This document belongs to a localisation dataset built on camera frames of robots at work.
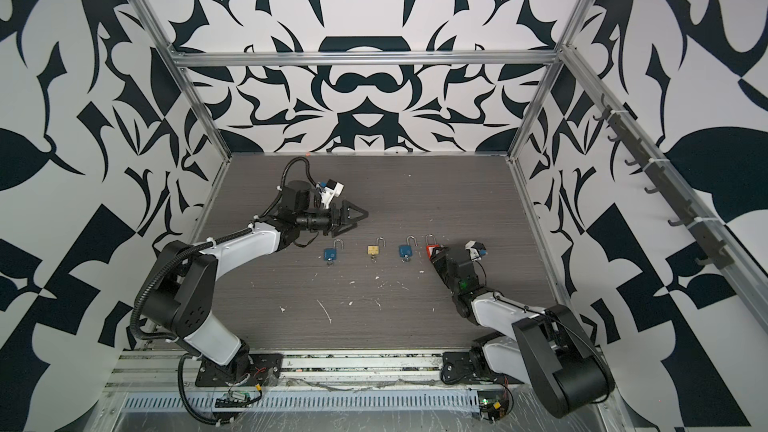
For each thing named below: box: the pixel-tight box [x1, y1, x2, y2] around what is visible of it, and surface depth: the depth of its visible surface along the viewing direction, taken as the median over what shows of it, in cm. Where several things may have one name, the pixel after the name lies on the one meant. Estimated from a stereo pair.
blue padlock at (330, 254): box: [323, 238, 344, 261], surface depth 96 cm
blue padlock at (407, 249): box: [398, 235, 418, 257], surface depth 96 cm
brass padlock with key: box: [367, 236, 386, 264], surface depth 96 cm
